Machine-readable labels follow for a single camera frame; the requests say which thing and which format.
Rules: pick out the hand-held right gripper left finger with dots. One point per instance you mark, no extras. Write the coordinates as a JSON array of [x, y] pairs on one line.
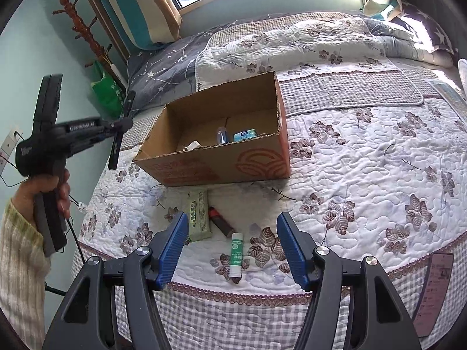
[[173, 251]]

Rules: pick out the green and white glue stick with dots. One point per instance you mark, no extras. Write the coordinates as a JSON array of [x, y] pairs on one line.
[[236, 255]]

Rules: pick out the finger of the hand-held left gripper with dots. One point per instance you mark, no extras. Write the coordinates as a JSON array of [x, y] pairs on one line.
[[128, 105], [115, 149]]

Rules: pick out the dark constellation print bedding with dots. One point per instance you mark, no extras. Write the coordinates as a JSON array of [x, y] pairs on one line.
[[164, 65]]

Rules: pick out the eye drop bottle black cap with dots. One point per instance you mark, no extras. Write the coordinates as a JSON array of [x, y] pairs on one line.
[[221, 135]]

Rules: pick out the wooden coat rack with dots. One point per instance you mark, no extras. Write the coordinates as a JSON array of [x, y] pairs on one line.
[[82, 29]]

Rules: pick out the dark star print pillow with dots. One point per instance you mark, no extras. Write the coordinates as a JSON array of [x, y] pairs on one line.
[[427, 29]]

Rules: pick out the green plastic bag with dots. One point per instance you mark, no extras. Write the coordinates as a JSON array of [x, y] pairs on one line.
[[107, 91]]

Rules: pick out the green and white tissue pack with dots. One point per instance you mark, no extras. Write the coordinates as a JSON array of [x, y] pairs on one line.
[[199, 215]]

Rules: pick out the brown cardboard box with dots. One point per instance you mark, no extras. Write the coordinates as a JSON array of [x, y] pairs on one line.
[[255, 164]]

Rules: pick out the smartphone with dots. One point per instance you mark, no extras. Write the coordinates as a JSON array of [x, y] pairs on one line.
[[434, 291]]

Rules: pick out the person's left hand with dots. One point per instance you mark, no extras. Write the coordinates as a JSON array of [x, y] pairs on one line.
[[25, 197]]

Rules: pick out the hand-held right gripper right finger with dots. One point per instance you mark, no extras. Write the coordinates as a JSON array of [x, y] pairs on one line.
[[292, 251]]

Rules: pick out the white charger plug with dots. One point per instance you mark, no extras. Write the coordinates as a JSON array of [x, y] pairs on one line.
[[193, 146]]

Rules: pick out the white round fan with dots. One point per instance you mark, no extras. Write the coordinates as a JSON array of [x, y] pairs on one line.
[[462, 78]]

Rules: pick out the leaf print quilted bedspread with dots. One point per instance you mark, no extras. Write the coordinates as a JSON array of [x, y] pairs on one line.
[[365, 153]]

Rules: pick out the black and red lighter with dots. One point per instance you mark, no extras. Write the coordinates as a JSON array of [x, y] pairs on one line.
[[220, 222]]

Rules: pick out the white wall socket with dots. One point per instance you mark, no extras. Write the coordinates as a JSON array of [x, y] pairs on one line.
[[7, 149]]

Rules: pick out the blue medicine box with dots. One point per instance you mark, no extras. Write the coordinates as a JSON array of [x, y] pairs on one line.
[[245, 135]]

